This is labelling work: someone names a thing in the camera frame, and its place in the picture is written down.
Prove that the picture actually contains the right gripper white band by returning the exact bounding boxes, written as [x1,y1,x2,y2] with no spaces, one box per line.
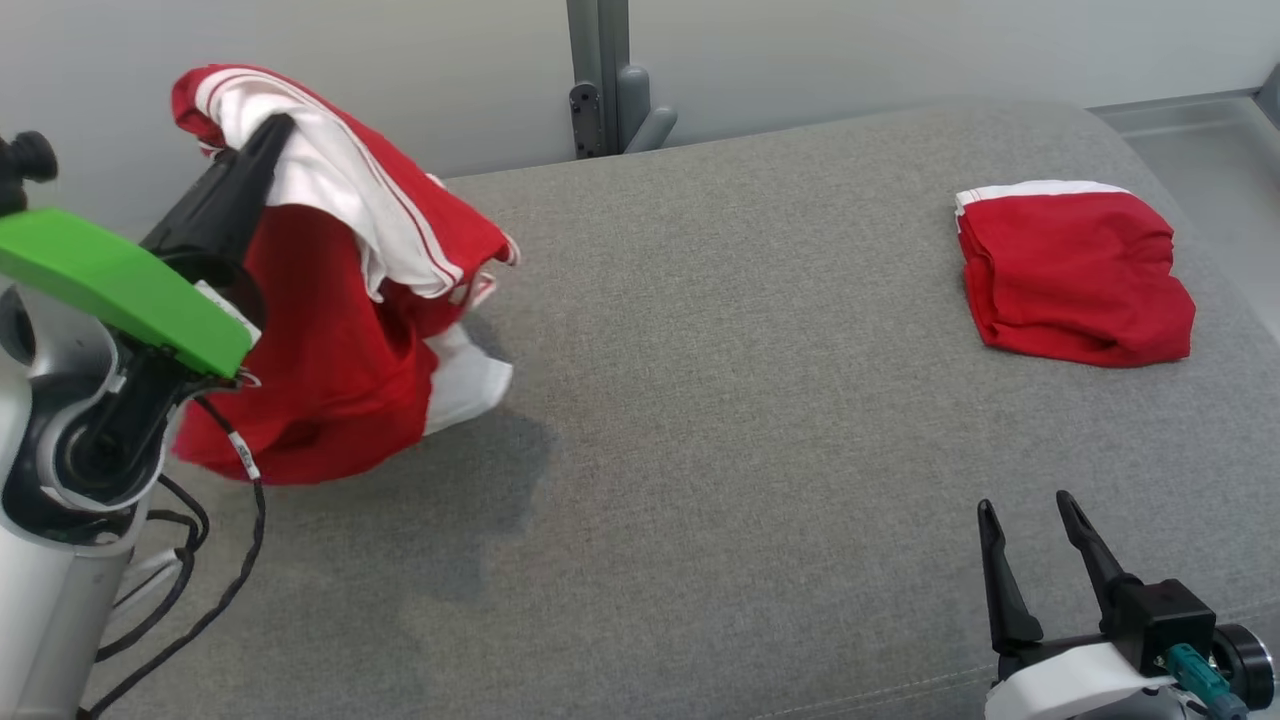
[977,490,1169,720]

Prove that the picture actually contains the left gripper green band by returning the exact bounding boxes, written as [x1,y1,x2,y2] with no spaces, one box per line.
[0,113,297,379]

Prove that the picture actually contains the red jersey with white sleeves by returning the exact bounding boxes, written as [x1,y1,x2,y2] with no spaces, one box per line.
[170,65,521,487]

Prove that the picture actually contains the red shorts with white stripe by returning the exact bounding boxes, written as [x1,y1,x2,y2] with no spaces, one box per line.
[955,180,1197,369]

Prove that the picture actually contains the grey fabric sofa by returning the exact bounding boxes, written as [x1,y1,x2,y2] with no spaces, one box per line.
[60,95,1280,720]

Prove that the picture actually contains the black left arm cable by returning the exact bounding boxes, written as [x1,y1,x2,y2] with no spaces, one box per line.
[85,395,267,720]

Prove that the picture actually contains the grey metal post with bracket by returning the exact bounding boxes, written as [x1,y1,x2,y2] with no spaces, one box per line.
[565,0,679,161]

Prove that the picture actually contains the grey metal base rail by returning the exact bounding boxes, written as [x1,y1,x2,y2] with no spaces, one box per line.
[1090,65,1280,137]

